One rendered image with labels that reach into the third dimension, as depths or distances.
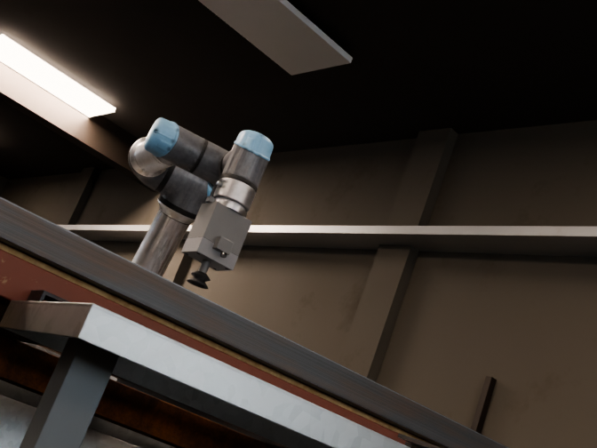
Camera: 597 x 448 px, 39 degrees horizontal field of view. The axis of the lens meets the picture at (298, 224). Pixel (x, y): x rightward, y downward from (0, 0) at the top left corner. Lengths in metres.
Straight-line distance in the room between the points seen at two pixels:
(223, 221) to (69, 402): 0.82
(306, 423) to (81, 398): 0.21
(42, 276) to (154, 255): 1.12
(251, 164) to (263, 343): 0.56
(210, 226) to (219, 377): 0.84
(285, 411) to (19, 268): 0.38
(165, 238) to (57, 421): 1.34
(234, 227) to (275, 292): 5.15
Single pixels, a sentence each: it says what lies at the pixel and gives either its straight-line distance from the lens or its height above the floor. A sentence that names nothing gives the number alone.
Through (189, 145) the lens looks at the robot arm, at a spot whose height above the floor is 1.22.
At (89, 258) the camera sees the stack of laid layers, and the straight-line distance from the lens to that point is 1.04.
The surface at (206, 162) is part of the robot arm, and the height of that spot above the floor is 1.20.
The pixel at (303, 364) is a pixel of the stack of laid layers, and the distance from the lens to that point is 1.18.
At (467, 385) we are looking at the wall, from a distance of 5.20.
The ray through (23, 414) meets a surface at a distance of 1.85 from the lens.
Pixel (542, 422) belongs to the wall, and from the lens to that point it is 4.86.
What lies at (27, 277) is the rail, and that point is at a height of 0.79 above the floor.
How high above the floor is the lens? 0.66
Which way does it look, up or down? 17 degrees up
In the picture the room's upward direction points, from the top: 21 degrees clockwise
